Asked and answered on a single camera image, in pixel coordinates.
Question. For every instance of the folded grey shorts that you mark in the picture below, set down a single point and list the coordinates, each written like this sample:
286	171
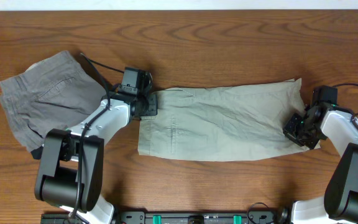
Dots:
53	93

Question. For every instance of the black patterned folded garment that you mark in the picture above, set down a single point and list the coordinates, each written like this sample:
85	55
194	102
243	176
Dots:
37	153

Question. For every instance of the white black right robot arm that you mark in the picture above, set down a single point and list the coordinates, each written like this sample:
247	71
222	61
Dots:
339	204

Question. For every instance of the khaki green shorts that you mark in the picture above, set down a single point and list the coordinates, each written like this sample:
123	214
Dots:
236	123

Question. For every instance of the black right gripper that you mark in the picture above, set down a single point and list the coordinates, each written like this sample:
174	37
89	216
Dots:
289	131

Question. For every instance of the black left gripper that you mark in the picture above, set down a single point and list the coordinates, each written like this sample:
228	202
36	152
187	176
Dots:
151	110

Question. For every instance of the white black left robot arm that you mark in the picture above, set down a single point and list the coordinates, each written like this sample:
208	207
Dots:
70	172

